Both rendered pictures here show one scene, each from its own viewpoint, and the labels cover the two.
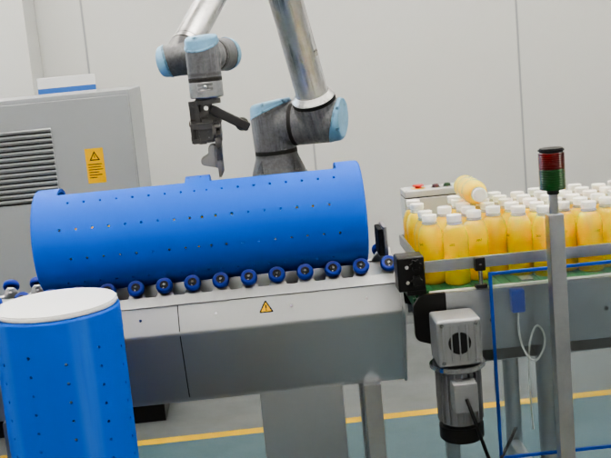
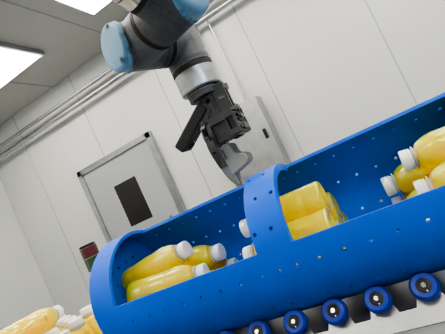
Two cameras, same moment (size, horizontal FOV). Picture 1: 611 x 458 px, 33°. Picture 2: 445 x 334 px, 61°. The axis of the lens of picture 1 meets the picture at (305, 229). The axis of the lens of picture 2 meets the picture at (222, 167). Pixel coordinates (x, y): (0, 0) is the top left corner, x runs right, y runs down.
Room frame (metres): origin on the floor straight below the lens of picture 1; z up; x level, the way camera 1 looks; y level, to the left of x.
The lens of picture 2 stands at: (3.54, 0.53, 1.24)
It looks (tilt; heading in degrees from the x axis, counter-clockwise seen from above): 3 degrees up; 204
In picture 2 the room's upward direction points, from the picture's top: 25 degrees counter-clockwise
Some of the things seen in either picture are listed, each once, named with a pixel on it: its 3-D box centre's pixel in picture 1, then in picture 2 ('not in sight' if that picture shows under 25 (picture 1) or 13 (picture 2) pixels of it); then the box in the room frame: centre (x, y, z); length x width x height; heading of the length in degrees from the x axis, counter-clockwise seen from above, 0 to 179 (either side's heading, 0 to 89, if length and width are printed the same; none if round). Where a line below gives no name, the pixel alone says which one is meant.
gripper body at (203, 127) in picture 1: (206, 122); (218, 116); (2.80, 0.24, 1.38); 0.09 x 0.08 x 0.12; 92
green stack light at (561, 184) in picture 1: (552, 178); (94, 262); (2.47, -0.60, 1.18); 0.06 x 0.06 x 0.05
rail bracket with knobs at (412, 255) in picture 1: (409, 273); not in sight; (2.62, -0.26, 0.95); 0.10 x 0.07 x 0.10; 2
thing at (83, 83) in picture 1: (66, 84); not in sight; (4.53, 0.96, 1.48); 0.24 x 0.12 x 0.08; 101
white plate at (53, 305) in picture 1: (55, 304); not in sight; (2.29, 0.58, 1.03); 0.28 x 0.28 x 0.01
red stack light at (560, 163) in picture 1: (551, 160); (89, 251); (2.47, -0.60, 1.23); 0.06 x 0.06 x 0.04
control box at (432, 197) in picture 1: (435, 202); not in sight; (3.12, -0.40, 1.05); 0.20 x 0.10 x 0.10; 92
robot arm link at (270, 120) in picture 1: (275, 124); not in sight; (3.66, 0.07, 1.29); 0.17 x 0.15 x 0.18; 69
